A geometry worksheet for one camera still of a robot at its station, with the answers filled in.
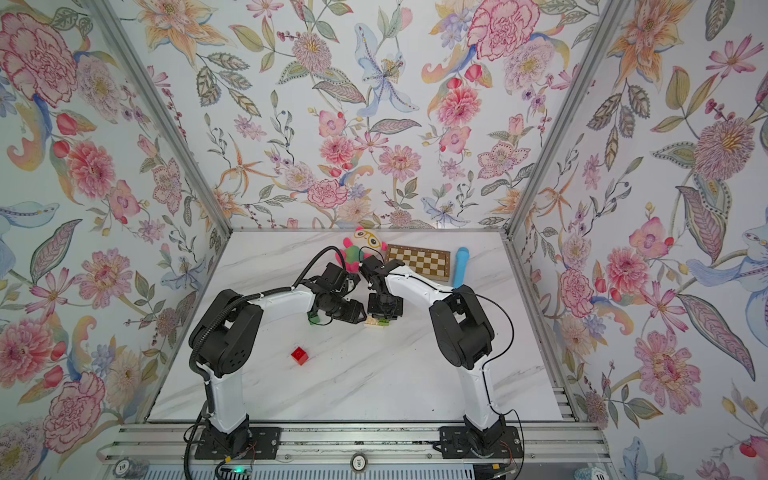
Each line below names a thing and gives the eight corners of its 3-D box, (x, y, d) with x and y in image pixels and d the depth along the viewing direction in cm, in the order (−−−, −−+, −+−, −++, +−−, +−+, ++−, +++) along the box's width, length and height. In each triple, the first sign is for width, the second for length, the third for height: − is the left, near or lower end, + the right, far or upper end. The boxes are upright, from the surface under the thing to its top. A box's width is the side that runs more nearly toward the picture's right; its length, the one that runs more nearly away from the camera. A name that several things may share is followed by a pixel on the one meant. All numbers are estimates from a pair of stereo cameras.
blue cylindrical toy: (452, 287, 107) (454, 281, 104) (456, 253, 117) (458, 246, 114) (464, 290, 106) (467, 283, 103) (467, 255, 117) (469, 248, 114)
